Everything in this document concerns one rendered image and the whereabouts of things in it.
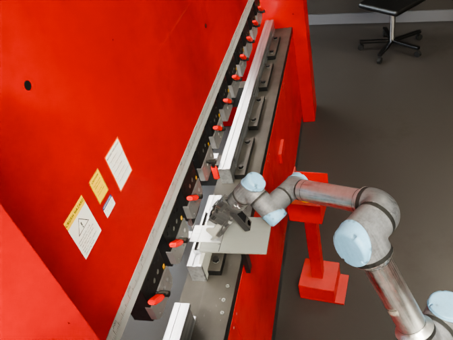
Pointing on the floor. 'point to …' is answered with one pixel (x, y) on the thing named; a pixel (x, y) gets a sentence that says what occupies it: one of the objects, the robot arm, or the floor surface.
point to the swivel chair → (394, 8)
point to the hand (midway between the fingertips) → (216, 232)
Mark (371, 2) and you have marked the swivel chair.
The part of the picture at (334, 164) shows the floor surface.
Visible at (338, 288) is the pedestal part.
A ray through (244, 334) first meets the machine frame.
